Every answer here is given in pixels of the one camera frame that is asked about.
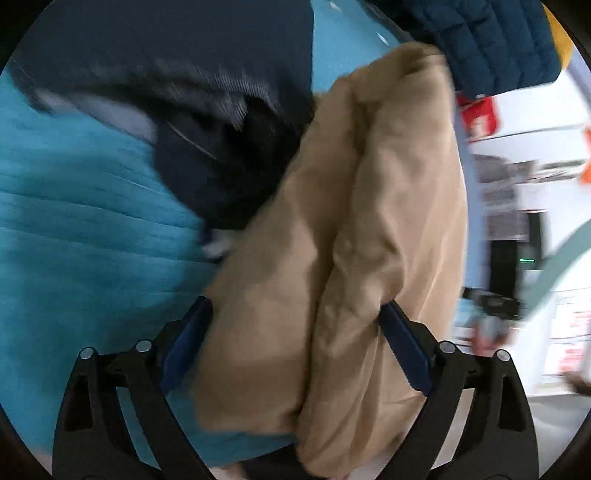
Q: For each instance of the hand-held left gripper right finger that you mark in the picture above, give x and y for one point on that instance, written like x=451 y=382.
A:
x=408 y=346

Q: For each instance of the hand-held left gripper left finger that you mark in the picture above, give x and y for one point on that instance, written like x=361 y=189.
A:
x=184 y=341

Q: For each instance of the tan garment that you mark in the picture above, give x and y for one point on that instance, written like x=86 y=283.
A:
x=369 y=207

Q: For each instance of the person's right hand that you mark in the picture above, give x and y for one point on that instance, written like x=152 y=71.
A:
x=490 y=334

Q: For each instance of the grey patterned cloth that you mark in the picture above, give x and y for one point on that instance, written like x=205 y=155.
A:
x=503 y=198

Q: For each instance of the teal printed bedspread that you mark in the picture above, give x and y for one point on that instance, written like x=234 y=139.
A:
x=69 y=230

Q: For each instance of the red printed object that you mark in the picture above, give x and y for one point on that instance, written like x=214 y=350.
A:
x=480 y=115

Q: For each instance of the dark teal puffer jacket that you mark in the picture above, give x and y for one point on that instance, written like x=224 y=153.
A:
x=485 y=41

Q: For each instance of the yellow object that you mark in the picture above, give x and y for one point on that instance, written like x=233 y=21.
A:
x=561 y=37

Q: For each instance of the dark navy folded garment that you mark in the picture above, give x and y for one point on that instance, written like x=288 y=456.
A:
x=184 y=69

